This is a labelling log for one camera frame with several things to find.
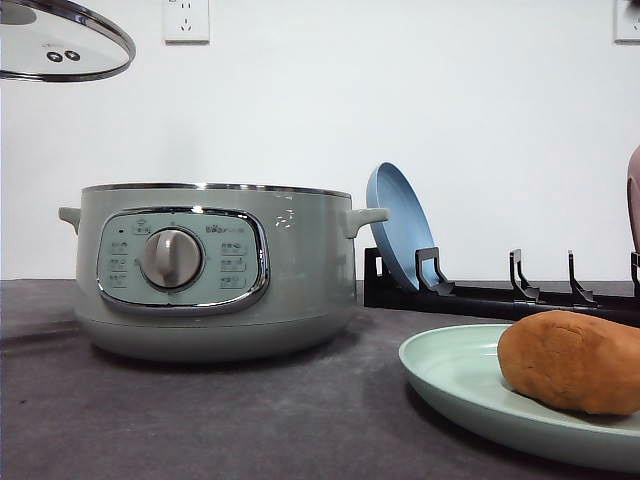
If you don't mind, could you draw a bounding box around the blue plate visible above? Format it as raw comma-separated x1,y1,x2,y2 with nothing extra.
366,162,436,289

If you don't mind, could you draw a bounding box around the green plate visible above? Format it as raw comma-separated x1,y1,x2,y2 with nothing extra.
398,324,640,474

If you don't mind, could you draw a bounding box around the left white wall socket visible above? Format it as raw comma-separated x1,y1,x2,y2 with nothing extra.
162,0,210,46

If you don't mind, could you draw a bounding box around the black dish rack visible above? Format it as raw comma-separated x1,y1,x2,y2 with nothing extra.
364,247,640,325

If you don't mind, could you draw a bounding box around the white wall socket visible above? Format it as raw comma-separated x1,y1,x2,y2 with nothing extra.
162,0,210,46
614,0,640,47

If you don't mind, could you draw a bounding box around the grey table mat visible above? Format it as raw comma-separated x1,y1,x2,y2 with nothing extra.
0,279,640,480

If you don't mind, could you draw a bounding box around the pink plate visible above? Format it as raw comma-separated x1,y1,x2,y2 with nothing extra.
626,144,640,253

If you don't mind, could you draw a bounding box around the green electric steamer pot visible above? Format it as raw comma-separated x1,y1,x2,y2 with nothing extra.
58,184,389,362

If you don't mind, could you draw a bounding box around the right white wall socket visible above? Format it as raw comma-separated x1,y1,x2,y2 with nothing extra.
614,0,640,47

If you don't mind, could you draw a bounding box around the glass steamer lid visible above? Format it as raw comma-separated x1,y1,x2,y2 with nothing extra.
0,0,136,82

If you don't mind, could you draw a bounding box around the brown potato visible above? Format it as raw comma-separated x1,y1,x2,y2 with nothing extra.
497,310,640,415

